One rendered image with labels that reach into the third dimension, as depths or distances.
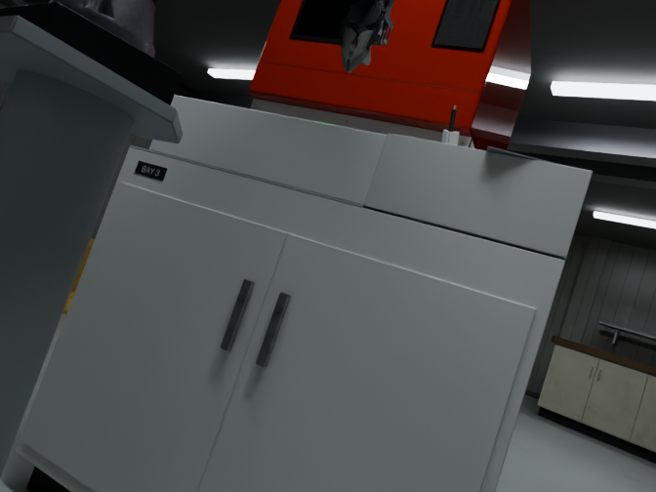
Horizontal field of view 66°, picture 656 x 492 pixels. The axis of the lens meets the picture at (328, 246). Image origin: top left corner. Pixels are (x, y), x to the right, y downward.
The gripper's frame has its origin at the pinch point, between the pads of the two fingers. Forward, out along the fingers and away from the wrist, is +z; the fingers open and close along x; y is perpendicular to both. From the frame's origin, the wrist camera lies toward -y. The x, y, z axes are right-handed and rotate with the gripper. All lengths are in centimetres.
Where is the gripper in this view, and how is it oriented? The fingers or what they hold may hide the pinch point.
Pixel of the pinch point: (348, 63)
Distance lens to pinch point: 111.1
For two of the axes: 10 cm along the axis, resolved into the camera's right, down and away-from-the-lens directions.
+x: -8.7, -2.7, 4.2
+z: -3.2, 9.4, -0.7
